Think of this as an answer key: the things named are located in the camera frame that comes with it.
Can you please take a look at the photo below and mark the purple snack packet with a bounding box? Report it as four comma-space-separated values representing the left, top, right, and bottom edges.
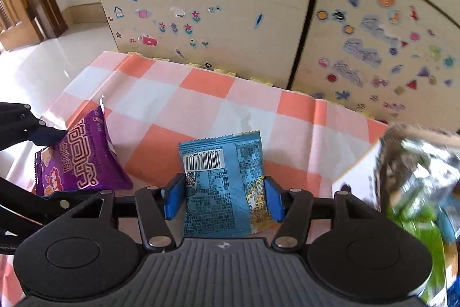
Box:
34, 98, 133, 196

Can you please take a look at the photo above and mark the light blue packet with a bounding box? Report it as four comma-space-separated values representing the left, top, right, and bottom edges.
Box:
179, 131, 275, 239

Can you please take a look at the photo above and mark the green snack packet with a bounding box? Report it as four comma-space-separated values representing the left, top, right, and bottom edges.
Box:
386, 206, 448, 306

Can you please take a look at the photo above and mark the silver foil packet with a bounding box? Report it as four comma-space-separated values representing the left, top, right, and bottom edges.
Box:
376, 136, 459, 221

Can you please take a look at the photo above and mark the pink checkered tablecloth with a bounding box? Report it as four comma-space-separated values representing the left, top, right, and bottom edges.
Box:
37, 52, 386, 197

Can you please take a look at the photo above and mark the cardboard box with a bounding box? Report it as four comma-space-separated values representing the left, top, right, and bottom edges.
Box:
332, 123, 459, 210

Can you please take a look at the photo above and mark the cream cabinet with stickers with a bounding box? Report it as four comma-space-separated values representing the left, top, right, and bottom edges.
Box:
101, 0, 459, 131

